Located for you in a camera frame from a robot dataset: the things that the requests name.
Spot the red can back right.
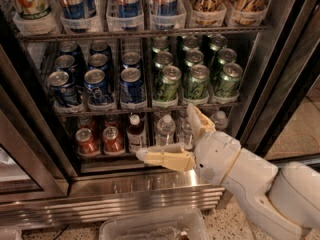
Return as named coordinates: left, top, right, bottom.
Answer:
left=104, top=114, right=120, bottom=129

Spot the red bull can left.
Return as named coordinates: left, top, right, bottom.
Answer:
left=59, top=0, right=97, bottom=20

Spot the red can front right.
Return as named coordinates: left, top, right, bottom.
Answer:
left=102, top=126, right=124, bottom=154

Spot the steel fridge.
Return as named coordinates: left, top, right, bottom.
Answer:
left=0, top=0, right=320, bottom=230

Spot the blue can front right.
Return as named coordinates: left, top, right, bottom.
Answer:
left=120, top=68, right=145, bottom=104

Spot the blue can back middle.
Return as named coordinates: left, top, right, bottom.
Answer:
left=89, top=40, right=112, bottom=59

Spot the brown drink bottle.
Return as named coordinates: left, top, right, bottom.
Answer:
left=126, top=114, right=147, bottom=153

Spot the white green soda can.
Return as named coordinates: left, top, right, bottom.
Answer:
left=11, top=0, right=51, bottom=20

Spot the red can back left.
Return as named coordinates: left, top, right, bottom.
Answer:
left=77, top=116, right=96, bottom=132

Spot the clear plastic bin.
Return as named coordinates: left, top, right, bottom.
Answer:
left=99, top=207, right=209, bottom=240

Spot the blue can back left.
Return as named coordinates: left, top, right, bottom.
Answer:
left=59, top=41, right=83, bottom=61

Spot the red can front left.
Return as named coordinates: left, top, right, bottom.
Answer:
left=75, top=128, right=98, bottom=156

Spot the fridge sliding door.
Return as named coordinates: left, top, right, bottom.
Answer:
left=232, top=0, right=320, bottom=168

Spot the blue can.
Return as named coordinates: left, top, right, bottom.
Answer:
left=89, top=40, right=112, bottom=59
left=84, top=69, right=113, bottom=105
left=88, top=53, right=110, bottom=73
left=59, top=41, right=83, bottom=61
left=48, top=71, right=81, bottom=107
left=121, top=52, right=142, bottom=70
left=120, top=68, right=145, bottom=104
left=54, top=55, right=83, bottom=86

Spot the water bottle left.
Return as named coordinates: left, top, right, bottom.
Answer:
left=156, top=114, right=176, bottom=146

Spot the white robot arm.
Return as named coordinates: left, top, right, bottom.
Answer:
left=136, top=104, right=320, bottom=240

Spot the blue can front middle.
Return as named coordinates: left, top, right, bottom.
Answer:
left=84, top=69, right=113, bottom=105

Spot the water bottle right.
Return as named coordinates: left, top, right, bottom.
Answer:
left=210, top=110, right=228, bottom=131

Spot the water bottle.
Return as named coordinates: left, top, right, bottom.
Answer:
left=210, top=110, right=228, bottom=131
left=177, top=117, right=194, bottom=150
left=156, top=114, right=176, bottom=146

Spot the water bottle middle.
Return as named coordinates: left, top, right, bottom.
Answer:
left=177, top=117, right=194, bottom=150

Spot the blue can front left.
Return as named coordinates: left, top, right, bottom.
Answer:
left=48, top=71, right=81, bottom=107

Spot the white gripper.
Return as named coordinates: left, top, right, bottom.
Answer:
left=136, top=103, right=241, bottom=186

